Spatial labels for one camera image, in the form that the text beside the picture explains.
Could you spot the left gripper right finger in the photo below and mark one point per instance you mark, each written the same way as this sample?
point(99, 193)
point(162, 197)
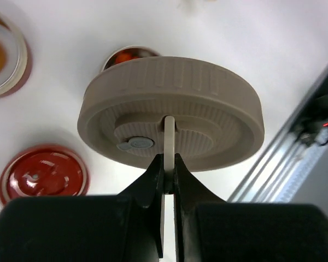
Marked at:
point(208, 228)

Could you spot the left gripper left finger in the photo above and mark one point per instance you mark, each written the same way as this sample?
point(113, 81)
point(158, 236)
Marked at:
point(123, 227)

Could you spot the red round lid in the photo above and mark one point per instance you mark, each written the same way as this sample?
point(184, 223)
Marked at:
point(44, 170)

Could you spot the brown round lid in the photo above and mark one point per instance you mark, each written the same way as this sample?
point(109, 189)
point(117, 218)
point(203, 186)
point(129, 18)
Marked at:
point(218, 115)

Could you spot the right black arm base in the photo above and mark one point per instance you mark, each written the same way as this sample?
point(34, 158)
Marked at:
point(314, 116)

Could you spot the beige-banded steel lunch tin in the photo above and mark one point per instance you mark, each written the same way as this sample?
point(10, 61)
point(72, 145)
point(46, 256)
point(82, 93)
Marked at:
point(140, 51)

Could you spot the red-banded steel lunch tin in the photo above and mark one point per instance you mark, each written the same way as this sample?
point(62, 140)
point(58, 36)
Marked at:
point(15, 57)

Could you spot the aluminium mounting rail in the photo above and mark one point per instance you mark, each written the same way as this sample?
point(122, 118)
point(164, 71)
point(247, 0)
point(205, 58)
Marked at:
point(284, 164)

